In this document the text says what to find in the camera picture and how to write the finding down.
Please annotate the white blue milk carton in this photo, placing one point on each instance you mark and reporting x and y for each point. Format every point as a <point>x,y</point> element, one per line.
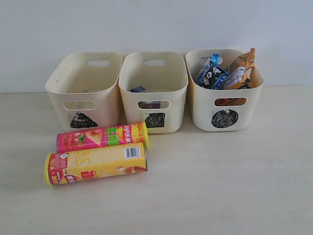
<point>139,89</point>

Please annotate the cream plastic bin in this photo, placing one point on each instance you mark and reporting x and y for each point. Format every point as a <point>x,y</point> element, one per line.
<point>220,110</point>
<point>163,74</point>
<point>84,90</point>

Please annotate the blue noodle packet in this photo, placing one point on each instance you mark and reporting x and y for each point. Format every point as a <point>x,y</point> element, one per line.
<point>211,76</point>

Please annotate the orange noodle packet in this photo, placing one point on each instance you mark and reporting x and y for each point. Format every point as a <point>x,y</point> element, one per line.
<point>240,71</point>

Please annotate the left cream plastic bin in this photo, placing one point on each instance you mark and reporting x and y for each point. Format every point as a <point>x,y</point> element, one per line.
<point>84,90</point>

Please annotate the purple small box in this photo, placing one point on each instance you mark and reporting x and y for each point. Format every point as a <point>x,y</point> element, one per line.
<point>149,104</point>

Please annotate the middle cream plastic bin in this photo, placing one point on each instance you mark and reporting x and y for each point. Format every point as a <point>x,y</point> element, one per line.
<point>163,74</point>

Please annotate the right cream plastic bin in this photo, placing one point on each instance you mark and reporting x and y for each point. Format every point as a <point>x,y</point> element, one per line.
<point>220,110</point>

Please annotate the pink chips can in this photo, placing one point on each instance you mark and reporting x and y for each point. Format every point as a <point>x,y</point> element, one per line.
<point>103,137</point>

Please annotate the yellow chips can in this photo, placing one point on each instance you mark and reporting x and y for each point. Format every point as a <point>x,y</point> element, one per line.
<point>94,163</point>

